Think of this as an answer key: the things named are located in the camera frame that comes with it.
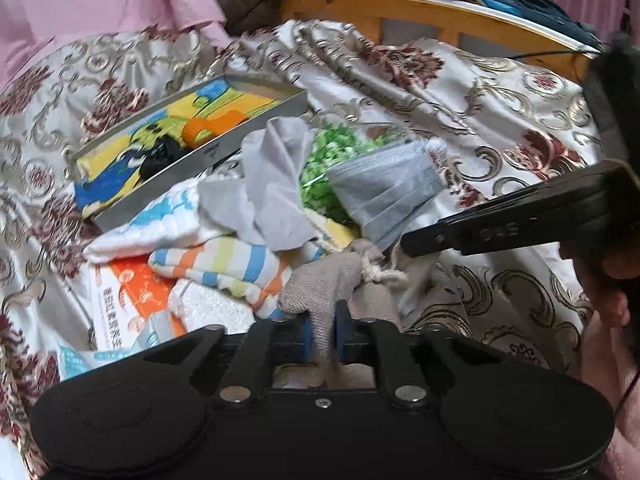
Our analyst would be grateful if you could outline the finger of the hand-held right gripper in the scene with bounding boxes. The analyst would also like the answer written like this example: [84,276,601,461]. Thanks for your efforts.
[400,159,617,258]

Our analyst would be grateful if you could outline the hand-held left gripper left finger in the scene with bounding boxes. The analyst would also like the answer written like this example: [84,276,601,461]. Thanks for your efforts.
[142,320,316,406]

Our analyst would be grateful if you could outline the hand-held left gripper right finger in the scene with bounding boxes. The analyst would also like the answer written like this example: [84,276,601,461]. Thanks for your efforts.
[334,300,501,407]

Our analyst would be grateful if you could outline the grey drawstring pouch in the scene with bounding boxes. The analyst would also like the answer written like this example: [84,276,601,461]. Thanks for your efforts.
[276,239,417,363]

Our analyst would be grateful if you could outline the grey face mask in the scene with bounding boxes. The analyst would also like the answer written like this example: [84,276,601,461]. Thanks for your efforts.
[326,139,447,252]

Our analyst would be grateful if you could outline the grey cloth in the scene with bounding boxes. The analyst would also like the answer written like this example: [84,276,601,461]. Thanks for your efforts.
[199,116,322,254]

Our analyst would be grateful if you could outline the metal tray with colourful drawing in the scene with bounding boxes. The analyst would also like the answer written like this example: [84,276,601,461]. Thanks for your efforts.
[74,74,309,232]

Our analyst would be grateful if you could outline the person's right forearm pink sleeve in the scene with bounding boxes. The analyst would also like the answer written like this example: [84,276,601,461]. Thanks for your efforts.
[579,280,640,480]

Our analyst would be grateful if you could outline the orange soft toy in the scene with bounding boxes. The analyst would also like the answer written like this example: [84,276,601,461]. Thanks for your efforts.
[181,109,252,149]

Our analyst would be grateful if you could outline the black soft item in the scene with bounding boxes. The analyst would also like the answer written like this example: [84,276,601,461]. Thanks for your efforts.
[139,134,192,182]

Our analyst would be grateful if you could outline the person's right hand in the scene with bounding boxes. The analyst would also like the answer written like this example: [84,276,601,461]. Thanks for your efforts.
[559,239,632,327]

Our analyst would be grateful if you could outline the white textured cloth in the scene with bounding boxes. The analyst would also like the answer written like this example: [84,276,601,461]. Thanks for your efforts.
[169,279,257,335]

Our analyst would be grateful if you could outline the yellow striped cloth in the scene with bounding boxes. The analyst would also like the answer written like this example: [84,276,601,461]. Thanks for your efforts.
[304,209,362,262]

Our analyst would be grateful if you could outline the pastel striped towel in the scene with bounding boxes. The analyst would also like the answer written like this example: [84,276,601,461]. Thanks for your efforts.
[149,234,294,312]

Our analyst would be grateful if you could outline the floral satin blanket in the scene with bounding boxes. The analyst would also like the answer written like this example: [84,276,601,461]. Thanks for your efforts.
[0,19,606,480]

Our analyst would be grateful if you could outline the dark blue folded clothes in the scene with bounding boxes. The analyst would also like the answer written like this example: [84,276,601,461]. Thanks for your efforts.
[469,0,602,52]

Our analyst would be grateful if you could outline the green fluffy cloth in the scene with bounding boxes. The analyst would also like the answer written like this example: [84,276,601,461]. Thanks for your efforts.
[299,121,402,212]

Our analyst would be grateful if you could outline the orange and white packet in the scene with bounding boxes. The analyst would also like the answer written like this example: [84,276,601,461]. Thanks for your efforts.
[91,254,192,352]

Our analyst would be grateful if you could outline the white towel with blue print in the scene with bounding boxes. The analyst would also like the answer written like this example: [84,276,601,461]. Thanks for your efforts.
[84,179,237,264]

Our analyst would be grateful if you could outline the blue and white packet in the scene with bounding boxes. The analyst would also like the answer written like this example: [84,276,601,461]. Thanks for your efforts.
[56,309,192,382]

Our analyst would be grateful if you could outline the black cable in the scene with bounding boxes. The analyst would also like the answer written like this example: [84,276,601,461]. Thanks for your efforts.
[499,46,607,62]

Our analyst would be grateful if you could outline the wooden bed frame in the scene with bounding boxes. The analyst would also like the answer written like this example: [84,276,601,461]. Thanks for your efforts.
[279,0,602,87]

